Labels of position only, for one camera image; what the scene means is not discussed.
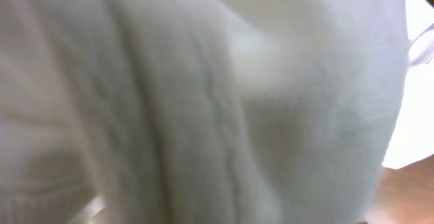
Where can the white printed t-shirt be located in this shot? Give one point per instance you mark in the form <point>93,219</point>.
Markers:
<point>198,111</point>

